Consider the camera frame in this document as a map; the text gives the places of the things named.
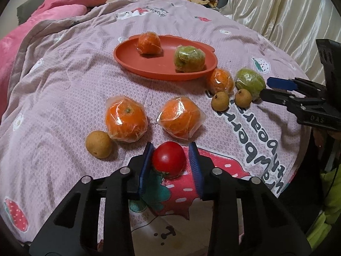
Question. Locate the printed pink blanket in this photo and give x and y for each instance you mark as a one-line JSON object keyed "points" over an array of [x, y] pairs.
{"points": [[80, 85]]}

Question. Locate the person's right forearm green sleeve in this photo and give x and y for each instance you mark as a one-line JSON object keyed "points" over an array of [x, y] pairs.
{"points": [[333, 194]]}

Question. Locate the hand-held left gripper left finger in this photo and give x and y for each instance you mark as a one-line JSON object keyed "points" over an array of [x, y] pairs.
{"points": [[147, 162]]}

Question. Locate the plain pink blanket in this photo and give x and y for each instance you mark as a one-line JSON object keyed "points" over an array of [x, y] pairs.
{"points": [[53, 8]]}

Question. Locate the small brown longan fruit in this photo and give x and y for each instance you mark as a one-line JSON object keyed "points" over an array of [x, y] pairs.
{"points": [[243, 98], [220, 100]]}

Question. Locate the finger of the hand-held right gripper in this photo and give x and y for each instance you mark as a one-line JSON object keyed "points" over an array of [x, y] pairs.
{"points": [[274, 96], [279, 83]]}

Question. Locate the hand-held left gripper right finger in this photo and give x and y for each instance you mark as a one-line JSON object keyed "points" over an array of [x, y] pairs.
{"points": [[195, 165]]}

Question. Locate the cream satin cloth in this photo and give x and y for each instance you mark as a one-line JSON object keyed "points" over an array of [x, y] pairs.
{"points": [[279, 5]]}

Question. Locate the plastic-wrapped orange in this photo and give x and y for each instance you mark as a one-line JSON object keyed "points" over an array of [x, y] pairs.
{"points": [[126, 121], [149, 42], [179, 118], [221, 81]]}

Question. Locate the large brown longan fruit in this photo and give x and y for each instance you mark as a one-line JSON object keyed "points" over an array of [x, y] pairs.
{"points": [[98, 144]]}

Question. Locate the plastic-wrapped green fruit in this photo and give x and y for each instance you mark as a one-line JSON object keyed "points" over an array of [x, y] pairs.
{"points": [[189, 58], [250, 81]]}

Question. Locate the red tomato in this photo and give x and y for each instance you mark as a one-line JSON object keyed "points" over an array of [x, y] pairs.
{"points": [[169, 158]]}

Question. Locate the orange oval plate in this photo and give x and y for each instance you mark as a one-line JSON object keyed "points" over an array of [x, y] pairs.
{"points": [[159, 64]]}

